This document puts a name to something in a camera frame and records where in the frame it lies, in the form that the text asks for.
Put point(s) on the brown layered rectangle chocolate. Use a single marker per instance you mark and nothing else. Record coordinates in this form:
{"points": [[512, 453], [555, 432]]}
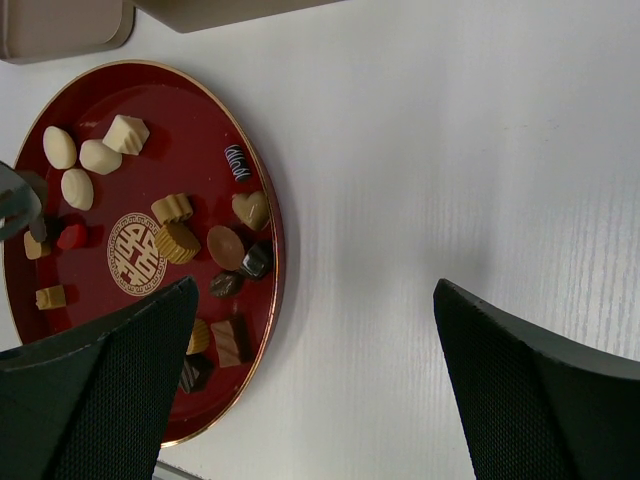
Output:
{"points": [[232, 342]]}

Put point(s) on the white ridged square chocolate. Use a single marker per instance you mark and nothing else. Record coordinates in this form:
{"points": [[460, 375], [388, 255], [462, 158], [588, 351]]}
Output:
{"points": [[126, 135]]}

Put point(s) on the tan fluted round chocolate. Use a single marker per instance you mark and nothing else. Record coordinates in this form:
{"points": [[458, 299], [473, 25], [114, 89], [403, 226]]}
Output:
{"points": [[176, 243]]}

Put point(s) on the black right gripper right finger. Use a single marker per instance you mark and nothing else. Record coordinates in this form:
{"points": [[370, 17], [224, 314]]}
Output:
{"points": [[534, 404]]}

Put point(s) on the red round plate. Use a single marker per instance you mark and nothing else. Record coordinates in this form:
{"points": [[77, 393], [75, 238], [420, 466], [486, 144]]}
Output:
{"points": [[184, 153]]}

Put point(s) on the dark striped cube chocolate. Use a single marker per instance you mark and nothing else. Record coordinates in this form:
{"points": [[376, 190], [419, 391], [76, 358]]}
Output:
{"points": [[195, 374]]}

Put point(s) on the white swirl oval chocolate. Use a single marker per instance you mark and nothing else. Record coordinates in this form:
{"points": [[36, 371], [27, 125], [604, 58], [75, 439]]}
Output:
{"points": [[77, 189]]}

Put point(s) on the tan flower chocolate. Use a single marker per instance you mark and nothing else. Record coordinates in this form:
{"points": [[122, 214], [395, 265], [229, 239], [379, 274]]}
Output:
{"points": [[172, 208]]}

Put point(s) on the tan rounded square chocolate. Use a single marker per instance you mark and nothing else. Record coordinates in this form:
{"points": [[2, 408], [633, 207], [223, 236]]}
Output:
{"points": [[35, 249]]}

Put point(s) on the red lips candy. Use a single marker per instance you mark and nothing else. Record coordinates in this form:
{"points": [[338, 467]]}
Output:
{"points": [[73, 236]]}

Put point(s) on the gold tin lid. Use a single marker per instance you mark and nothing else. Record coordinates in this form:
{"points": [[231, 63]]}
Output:
{"points": [[33, 31]]}

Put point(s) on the gold tin box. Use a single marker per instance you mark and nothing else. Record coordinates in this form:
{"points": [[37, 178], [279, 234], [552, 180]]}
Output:
{"points": [[185, 16]]}

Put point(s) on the dark glossy square chocolate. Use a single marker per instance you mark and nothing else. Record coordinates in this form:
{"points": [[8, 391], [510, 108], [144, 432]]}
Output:
{"points": [[258, 261]]}

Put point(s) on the brown round disc chocolate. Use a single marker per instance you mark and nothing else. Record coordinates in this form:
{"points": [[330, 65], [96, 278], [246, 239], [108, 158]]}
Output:
{"points": [[225, 247]]}

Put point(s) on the cream heart chocolate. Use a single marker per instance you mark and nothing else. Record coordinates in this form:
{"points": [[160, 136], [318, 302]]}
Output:
{"points": [[252, 209]]}

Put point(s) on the white shell chocolate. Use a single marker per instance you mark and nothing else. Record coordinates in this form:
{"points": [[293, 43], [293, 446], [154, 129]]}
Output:
{"points": [[96, 157]]}

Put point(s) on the tan leaf square chocolate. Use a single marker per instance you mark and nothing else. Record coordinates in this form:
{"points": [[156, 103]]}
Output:
{"points": [[51, 298]]}

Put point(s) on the dark leaf oval chocolate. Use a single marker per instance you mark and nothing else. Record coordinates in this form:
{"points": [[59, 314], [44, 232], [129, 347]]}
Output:
{"points": [[226, 284]]}

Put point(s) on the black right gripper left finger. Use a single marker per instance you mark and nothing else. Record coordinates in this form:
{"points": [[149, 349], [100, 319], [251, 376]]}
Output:
{"points": [[93, 402]]}

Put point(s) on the metal tongs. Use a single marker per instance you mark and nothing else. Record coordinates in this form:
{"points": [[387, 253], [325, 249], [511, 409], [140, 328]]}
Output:
{"points": [[24, 196]]}

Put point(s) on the dark white-striped chocolate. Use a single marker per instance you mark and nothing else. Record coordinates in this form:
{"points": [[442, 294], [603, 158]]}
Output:
{"points": [[237, 163]]}

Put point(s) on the tan barrel chocolate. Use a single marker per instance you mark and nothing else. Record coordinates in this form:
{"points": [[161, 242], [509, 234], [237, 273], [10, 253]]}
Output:
{"points": [[199, 339]]}

